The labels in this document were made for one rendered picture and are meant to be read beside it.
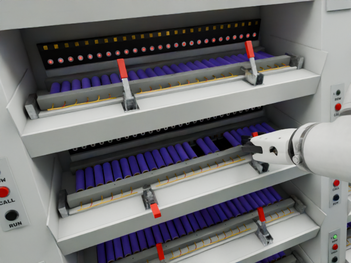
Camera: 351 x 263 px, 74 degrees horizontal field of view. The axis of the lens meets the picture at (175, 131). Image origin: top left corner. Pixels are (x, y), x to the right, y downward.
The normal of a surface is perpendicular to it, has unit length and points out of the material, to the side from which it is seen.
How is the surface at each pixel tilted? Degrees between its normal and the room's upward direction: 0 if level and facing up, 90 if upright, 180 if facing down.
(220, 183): 20
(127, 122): 110
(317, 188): 90
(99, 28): 90
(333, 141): 55
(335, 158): 87
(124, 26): 90
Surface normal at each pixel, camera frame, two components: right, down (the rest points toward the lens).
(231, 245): -0.04, -0.83
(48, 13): 0.33, 0.51
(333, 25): 0.30, 0.20
